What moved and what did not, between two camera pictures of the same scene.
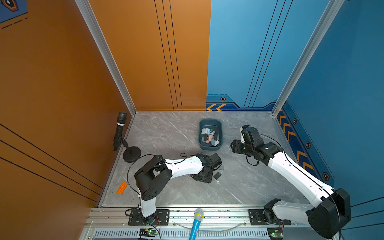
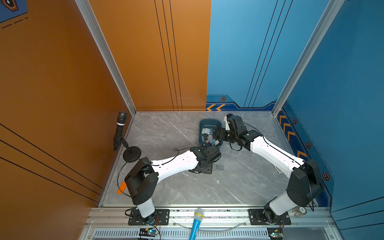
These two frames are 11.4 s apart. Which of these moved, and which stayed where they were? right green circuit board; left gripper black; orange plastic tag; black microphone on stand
Moved: left gripper black
Stayed: orange plastic tag; right green circuit board; black microphone on stand
